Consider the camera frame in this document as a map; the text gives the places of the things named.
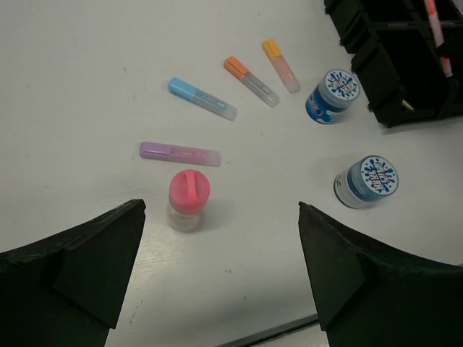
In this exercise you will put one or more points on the lower blue paint jar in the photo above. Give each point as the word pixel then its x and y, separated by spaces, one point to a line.
pixel 366 182

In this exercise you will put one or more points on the yellow cap highlighter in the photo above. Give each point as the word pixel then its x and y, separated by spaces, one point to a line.
pixel 282 68

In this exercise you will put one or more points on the blue paint jar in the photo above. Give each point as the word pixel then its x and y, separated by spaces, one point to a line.
pixel 366 182
pixel 332 96

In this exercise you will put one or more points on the orange cap highlighter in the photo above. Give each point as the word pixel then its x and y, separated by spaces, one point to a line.
pixel 247 78

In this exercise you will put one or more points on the purple cap highlighter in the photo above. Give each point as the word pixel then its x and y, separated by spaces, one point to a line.
pixel 179 154

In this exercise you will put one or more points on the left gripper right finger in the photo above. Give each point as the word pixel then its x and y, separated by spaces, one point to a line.
pixel 368 293

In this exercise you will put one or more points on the blue cap highlighter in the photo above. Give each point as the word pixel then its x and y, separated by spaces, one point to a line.
pixel 201 98

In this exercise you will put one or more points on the yellow thin pen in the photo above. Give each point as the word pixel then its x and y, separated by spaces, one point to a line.
pixel 406 105

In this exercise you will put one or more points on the black four-compartment organizer tray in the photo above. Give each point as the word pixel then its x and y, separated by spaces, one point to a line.
pixel 395 59

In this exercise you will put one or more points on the upper blue paint jar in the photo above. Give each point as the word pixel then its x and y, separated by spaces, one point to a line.
pixel 332 96

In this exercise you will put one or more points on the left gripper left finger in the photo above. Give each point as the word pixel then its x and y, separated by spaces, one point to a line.
pixel 68 289

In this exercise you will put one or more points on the pink lid small bottle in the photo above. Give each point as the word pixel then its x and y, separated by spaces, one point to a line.
pixel 189 191

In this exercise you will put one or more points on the orange thin pen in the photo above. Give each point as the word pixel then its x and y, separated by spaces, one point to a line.
pixel 435 26

